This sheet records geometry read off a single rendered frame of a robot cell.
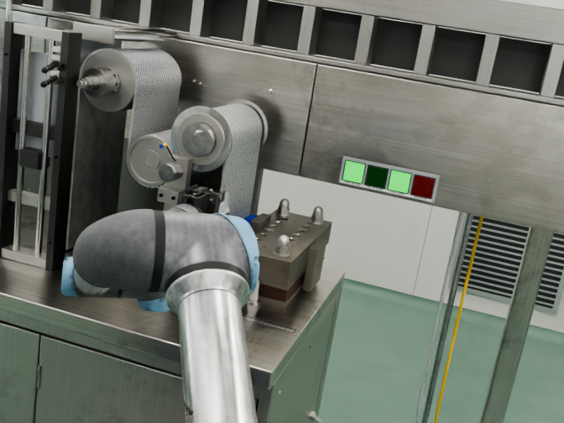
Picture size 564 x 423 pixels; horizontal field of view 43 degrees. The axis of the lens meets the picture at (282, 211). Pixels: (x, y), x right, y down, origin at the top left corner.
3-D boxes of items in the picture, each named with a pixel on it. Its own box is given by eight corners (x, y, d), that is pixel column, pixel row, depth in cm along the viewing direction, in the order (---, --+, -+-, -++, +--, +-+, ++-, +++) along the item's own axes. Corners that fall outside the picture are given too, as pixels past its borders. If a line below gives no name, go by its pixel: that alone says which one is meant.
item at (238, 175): (213, 239, 165) (223, 162, 160) (247, 217, 187) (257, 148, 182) (215, 240, 164) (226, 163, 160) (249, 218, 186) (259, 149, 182)
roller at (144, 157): (123, 180, 167) (128, 130, 164) (171, 164, 191) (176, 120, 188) (169, 191, 164) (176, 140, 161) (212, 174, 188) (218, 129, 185)
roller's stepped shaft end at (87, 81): (71, 90, 154) (73, 75, 153) (86, 88, 159) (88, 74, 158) (85, 92, 153) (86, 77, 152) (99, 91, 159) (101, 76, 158)
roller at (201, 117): (174, 160, 162) (178, 110, 159) (217, 146, 186) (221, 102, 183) (221, 169, 159) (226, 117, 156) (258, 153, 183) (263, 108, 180)
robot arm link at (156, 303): (117, 297, 142) (122, 245, 139) (173, 299, 145) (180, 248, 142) (119, 314, 135) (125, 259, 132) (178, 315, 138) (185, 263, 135)
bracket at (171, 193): (146, 287, 163) (160, 157, 155) (159, 279, 169) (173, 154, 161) (165, 292, 162) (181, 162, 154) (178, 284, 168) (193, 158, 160)
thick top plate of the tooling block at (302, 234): (220, 270, 161) (223, 245, 159) (273, 229, 198) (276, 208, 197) (286, 288, 157) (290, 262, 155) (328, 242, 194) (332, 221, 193)
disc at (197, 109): (168, 165, 163) (173, 101, 159) (169, 165, 163) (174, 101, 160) (227, 176, 159) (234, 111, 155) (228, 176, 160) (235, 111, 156)
